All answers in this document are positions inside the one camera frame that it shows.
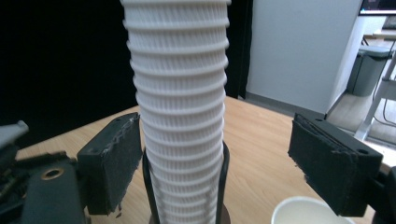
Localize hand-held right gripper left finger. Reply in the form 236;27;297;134
76;112;144;217

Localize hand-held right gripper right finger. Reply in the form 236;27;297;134
287;112;384;218

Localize blue and white paper cup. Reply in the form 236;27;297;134
270;195;356;224

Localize stack of white ribbed cups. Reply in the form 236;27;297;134
120;0;233;224

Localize black wire cup holder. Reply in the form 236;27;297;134
142;141;232;224

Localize dark curtain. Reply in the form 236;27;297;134
0;0;254;147

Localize grey waste bin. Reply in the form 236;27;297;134
346;44;394;98

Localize white cabinet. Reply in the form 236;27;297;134
245;0;364;115

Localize white metal desk frame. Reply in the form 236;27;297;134
354;50;396;145

